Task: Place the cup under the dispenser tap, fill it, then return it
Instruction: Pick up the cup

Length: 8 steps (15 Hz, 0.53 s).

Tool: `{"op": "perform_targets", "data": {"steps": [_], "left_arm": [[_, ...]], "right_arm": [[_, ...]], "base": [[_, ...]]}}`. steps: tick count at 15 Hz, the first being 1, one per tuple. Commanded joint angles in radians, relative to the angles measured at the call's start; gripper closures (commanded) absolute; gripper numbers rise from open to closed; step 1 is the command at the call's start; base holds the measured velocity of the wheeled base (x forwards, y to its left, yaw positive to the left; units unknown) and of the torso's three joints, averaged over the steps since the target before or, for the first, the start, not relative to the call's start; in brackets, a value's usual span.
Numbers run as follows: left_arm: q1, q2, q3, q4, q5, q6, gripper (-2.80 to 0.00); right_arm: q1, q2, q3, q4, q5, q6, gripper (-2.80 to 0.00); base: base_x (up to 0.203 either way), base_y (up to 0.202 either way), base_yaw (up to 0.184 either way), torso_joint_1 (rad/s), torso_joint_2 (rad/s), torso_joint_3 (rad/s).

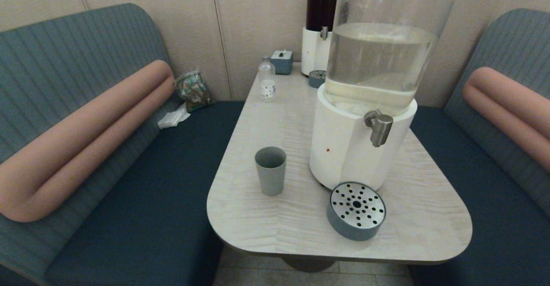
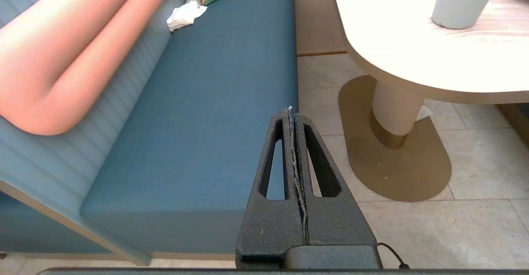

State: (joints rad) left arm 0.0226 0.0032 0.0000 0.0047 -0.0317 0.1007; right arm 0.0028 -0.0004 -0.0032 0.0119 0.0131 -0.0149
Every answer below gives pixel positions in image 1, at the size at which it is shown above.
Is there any dark drink dispenser white base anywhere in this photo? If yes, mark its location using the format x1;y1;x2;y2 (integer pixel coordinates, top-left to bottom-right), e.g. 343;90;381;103
301;0;344;76

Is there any teal empty bench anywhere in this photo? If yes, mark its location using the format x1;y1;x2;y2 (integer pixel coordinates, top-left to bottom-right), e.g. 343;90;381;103
408;8;550;286

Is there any crinkled snack bag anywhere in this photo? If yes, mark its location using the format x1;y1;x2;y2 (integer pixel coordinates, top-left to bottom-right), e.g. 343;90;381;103
174;69;213;113

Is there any teal bench with snack bag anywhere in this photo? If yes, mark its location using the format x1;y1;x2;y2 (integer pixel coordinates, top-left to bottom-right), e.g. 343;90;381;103
0;3;245;286

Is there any clear water dispenser white base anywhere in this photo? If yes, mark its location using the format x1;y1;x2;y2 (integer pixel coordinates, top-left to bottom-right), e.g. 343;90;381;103
309;0;464;191

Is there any white crumpled tissue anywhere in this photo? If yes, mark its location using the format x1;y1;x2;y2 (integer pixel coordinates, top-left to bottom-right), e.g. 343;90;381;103
157;103;191;130

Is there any blue-grey tissue box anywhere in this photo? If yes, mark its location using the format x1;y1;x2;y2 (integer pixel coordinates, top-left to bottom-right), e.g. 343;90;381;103
270;50;294;75

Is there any pink bolster cushion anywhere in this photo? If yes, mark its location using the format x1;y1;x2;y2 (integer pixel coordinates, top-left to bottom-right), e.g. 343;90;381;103
462;67;550;173
0;60;176;223

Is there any grey plastic cup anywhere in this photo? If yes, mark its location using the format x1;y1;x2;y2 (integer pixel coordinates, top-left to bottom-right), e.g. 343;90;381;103
254;146;287;197

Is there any large blue steel drip tray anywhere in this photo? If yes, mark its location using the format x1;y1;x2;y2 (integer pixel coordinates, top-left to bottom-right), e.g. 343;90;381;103
327;182;387;241

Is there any small blue steel drip tray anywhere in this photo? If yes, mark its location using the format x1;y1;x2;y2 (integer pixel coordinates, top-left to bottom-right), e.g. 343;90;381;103
308;70;327;89

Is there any clear plastic bottle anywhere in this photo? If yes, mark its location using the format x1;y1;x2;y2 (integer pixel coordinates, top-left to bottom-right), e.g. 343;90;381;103
258;56;277;102

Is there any table pedestal leg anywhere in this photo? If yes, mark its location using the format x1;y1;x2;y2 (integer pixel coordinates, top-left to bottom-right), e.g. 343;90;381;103
281;256;340;273

